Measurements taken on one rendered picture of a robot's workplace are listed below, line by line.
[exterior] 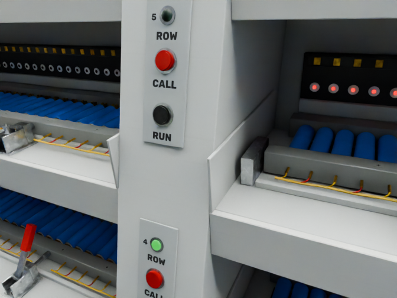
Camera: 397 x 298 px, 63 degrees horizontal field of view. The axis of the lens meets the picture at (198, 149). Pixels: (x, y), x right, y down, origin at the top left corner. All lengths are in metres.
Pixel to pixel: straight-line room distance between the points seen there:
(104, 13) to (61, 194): 0.19
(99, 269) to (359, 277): 0.33
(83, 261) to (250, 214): 0.29
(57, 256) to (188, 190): 0.30
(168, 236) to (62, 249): 0.26
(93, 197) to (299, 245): 0.20
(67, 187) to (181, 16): 0.21
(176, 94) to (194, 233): 0.12
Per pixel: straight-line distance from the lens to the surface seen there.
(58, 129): 0.43
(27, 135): 0.46
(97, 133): 0.39
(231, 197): 0.29
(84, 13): 0.34
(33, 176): 0.41
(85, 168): 0.37
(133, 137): 0.29
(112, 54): 0.52
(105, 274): 0.48
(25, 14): 0.41
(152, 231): 0.30
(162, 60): 0.27
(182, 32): 0.26
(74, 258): 0.51
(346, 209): 0.29
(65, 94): 0.58
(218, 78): 0.25
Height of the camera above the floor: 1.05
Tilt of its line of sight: 12 degrees down
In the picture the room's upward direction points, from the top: 4 degrees clockwise
